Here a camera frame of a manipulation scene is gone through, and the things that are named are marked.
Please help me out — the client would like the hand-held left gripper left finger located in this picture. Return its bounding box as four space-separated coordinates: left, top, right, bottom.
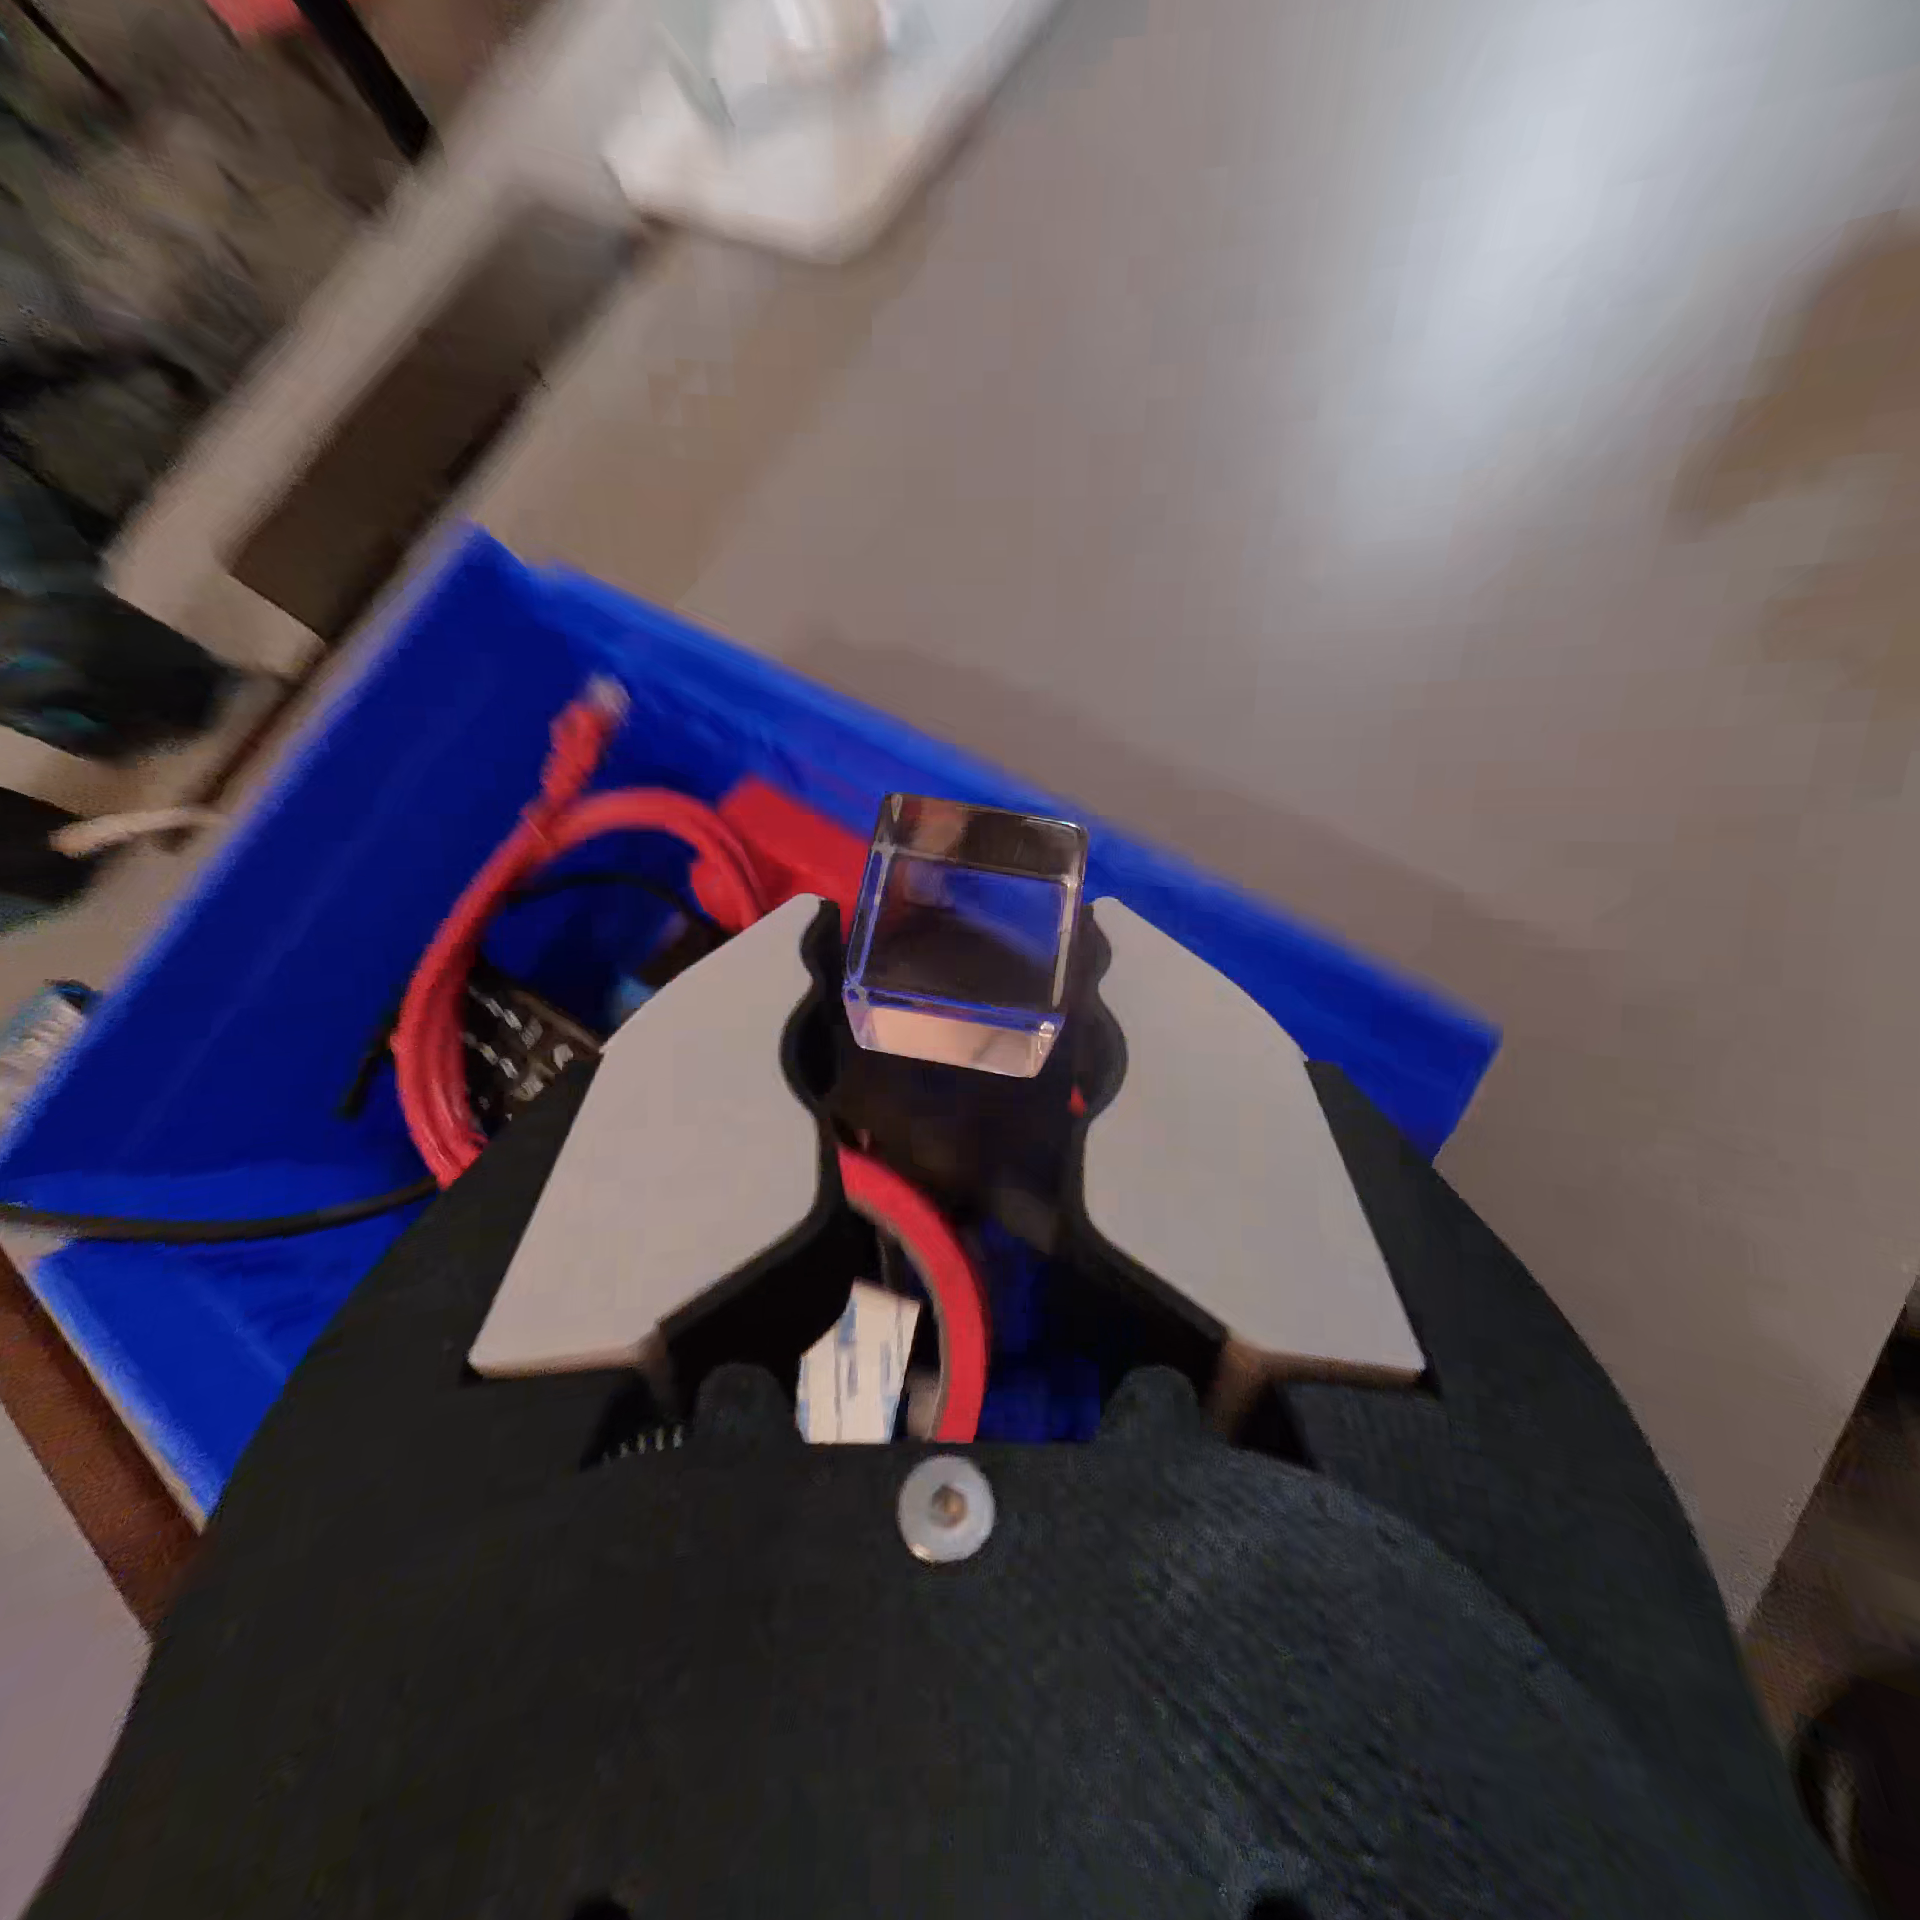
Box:
469 898 845 1384

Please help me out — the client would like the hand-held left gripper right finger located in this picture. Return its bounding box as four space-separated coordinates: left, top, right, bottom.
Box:
1068 898 1428 1432

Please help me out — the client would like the clear acrylic cube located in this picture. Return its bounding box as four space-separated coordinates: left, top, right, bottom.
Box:
840 794 1087 1078

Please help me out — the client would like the blue plastic bin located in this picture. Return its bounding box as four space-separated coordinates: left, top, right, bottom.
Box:
0 522 1504 1520

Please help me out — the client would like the white striped packet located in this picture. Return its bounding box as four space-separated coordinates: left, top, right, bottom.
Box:
796 1280 925 1444

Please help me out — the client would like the red plastic block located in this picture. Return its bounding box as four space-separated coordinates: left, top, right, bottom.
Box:
714 779 888 910

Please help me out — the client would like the red network cable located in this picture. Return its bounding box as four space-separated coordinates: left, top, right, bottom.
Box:
392 674 765 1187

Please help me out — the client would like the black cable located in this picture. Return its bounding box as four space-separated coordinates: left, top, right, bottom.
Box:
0 1177 443 1247

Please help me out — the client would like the white cable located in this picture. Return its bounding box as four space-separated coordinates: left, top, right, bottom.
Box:
51 801 231 861

